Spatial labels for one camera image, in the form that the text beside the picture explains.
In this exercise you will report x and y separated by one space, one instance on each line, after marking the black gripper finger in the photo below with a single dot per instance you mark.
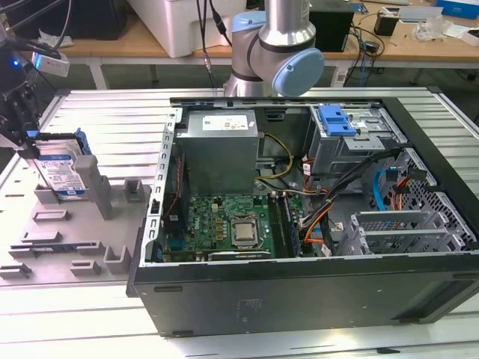
28 149

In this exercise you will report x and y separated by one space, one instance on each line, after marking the hard disk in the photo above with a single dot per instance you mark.
56 170

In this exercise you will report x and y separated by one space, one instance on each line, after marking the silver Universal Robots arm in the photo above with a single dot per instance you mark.
284 26

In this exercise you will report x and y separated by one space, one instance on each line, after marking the metal disk bay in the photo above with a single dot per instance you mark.
396 220

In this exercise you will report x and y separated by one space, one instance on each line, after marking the crumpled white paper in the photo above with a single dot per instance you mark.
50 39

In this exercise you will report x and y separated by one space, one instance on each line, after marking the RAM stick with white label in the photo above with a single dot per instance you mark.
41 250

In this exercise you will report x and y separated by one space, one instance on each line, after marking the grey parts rack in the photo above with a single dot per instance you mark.
75 239

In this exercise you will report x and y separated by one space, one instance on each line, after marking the wooden desk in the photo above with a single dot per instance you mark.
112 46

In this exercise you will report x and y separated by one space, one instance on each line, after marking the large black box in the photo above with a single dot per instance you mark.
97 18

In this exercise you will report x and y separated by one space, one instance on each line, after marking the white foam box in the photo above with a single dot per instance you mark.
168 30

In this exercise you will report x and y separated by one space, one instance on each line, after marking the black case fan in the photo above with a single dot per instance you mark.
174 228

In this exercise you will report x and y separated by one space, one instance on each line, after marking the grey power supply unit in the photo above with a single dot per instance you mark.
217 161

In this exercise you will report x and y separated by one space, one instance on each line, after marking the green motherboard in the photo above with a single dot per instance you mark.
209 224

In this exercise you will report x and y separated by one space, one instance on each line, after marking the CPU socket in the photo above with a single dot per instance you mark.
245 220

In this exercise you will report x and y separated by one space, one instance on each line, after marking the silver CPU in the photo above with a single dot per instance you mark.
245 232

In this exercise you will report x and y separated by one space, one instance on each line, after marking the black RAM slot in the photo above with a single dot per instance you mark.
276 228

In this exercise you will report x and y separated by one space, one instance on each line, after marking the RAM stick with black chips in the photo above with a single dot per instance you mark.
292 228

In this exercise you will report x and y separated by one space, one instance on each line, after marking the blue drive cage latch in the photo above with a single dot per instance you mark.
335 123

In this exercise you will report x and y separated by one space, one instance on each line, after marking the metal optical drive cage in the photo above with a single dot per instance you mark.
337 153

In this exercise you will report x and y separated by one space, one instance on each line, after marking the black PC case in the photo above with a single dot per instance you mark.
299 299

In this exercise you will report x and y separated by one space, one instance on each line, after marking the black computer tower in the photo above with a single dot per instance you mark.
333 30

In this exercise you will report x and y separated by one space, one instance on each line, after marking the small black device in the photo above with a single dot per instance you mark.
371 46

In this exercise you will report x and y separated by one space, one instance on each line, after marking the small black box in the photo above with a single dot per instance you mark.
385 24

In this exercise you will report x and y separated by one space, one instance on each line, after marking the flat grey box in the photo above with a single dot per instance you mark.
415 14

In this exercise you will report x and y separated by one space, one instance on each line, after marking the clear plastic bag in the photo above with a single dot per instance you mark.
430 30

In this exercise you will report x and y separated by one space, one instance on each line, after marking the blue cardboard box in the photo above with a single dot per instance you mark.
460 7

